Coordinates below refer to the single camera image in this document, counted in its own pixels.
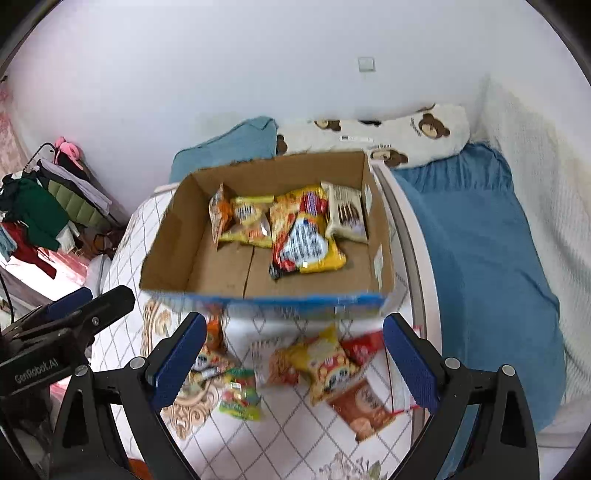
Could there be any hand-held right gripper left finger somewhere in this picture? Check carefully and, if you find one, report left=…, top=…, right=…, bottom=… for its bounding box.
left=50, top=312, right=207, bottom=480

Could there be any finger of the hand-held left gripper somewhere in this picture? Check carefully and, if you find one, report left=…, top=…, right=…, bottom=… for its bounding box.
left=0, top=286, right=94, bottom=335
left=28, top=285, right=136, bottom=344

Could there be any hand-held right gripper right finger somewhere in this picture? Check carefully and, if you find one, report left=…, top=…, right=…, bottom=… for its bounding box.
left=382, top=313, right=541, bottom=480

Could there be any small panda snack packet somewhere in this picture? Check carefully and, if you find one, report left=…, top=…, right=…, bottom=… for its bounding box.
left=187, top=348, right=236, bottom=384

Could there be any orange panda snack packet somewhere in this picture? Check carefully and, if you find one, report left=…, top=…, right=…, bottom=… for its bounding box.
left=203, top=316, right=229, bottom=356

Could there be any red snack packet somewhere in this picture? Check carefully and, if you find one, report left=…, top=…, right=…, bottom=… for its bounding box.
left=339, top=330, right=386, bottom=367

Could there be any brown cookie packet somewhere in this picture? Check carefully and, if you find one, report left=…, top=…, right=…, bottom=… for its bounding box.
left=328, top=376, right=398, bottom=444

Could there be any green colourful candy packet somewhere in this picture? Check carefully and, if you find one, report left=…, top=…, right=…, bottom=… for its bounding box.
left=218, top=367, right=263, bottom=422

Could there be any yellow crisps packet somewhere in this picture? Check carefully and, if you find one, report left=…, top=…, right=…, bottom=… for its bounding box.
left=288, top=325, right=361, bottom=406

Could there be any cardboard box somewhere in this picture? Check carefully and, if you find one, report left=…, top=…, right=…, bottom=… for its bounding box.
left=140, top=150, right=397, bottom=319

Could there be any white crumpled cloth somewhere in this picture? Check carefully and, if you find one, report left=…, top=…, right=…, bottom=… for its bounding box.
left=85, top=255, right=114, bottom=296

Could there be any dark brown bag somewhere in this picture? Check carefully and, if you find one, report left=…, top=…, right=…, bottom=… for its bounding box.
left=83, top=227, right=118, bottom=258

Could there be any red garment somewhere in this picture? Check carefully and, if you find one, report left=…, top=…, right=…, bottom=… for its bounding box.
left=0, top=222, right=58, bottom=280

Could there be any dark green jacket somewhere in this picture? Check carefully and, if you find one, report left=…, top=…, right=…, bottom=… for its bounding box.
left=0, top=178, right=70, bottom=252

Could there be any olive quilted jacket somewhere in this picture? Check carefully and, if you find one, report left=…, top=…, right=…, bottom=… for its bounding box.
left=47, top=178, right=112, bottom=227

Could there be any light grey garment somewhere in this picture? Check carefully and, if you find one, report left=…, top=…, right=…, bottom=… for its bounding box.
left=39, top=159, right=114, bottom=215

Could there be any blue bedsheet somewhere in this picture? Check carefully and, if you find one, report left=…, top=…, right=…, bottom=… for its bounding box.
left=390, top=142, right=566, bottom=432

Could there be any floral checked tablecloth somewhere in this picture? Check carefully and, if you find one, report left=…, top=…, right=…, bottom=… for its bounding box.
left=90, top=182, right=444, bottom=480

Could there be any orange cartoon snack packet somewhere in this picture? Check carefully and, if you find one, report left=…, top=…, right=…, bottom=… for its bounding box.
left=209, top=184, right=234, bottom=244

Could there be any pink plush toy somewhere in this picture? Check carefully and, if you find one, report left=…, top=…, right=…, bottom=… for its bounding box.
left=54, top=137, right=83, bottom=169

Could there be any black clothes rack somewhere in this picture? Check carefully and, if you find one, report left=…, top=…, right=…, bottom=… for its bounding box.
left=23, top=142, right=127, bottom=229

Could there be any yellow clear pastry packet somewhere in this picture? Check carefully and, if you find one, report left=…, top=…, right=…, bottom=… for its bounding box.
left=218, top=195, right=275, bottom=250

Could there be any large yellow white-label packet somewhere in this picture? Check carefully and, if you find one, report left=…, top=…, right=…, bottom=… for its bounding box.
left=269, top=211, right=347, bottom=280

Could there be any white chocolate biscuit packet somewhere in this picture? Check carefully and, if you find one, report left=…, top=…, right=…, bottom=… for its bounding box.
left=321, top=181, right=370, bottom=244

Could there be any pink lace curtain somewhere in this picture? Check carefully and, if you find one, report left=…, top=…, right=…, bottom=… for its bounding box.
left=0, top=88, right=35, bottom=178

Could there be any yellow red noodle packet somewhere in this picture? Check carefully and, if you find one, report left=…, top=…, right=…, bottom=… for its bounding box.
left=269, top=185, right=329, bottom=241

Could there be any blue folded blanket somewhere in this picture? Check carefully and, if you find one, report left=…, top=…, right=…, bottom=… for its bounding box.
left=168, top=116, right=278, bottom=183

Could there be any white knitted blanket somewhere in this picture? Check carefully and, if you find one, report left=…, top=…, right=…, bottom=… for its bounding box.
left=471, top=76, right=591, bottom=416

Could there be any cream bear print pillow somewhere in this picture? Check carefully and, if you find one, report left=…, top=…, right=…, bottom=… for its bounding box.
left=276, top=104, right=472, bottom=169

